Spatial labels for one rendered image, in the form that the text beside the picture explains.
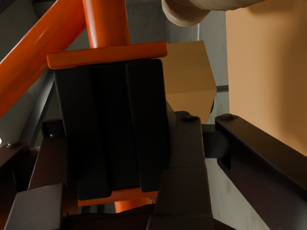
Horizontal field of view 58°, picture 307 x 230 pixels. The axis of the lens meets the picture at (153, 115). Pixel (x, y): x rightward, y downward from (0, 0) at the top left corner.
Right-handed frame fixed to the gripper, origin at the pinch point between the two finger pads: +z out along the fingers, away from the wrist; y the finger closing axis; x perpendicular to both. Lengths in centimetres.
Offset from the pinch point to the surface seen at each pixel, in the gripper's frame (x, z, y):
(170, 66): -10, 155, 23
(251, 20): 6.2, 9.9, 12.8
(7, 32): 65, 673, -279
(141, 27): 59, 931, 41
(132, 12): 107, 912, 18
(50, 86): -85, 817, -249
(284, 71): 1.9, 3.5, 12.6
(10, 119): -121, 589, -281
